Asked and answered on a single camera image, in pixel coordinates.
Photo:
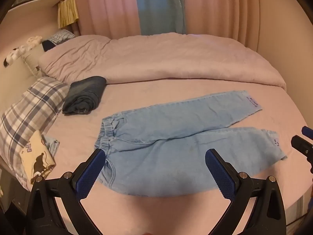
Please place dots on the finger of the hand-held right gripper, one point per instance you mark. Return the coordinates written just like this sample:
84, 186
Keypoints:
302, 145
307, 131

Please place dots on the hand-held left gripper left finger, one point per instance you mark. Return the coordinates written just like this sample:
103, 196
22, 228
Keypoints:
90, 173

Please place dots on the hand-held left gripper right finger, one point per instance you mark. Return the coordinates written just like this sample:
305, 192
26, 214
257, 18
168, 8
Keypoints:
218, 176

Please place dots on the light blue denim pants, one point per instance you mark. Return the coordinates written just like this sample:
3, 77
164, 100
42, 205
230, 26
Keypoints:
171, 151

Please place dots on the light blue striped cloth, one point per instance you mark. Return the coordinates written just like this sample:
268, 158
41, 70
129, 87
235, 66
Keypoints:
53, 146

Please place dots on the cream cartoon printed cloth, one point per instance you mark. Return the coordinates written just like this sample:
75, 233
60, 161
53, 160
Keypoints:
36, 156

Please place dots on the folded dark blue jeans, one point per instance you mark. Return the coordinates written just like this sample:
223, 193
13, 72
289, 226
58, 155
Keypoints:
83, 93

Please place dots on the grey plaid pillow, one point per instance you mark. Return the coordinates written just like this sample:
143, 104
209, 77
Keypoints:
31, 107

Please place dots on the white lace pillow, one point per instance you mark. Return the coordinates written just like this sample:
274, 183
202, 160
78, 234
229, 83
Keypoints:
34, 61

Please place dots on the pink duvet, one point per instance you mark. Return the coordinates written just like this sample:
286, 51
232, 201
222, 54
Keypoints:
171, 58

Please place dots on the blue checked pillow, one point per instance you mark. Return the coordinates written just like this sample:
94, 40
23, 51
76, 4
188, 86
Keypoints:
60, 36

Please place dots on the black and white plush toy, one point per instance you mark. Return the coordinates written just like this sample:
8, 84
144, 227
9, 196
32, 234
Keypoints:
13, 56

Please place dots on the pink curtain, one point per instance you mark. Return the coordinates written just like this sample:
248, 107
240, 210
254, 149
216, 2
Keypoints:
220, 7
105, 5

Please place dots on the yellow fringed cloth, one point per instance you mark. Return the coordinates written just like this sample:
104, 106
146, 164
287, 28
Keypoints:
68, 12

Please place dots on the blue curtain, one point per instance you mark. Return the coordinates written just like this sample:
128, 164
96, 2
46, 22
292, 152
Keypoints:
159, 5

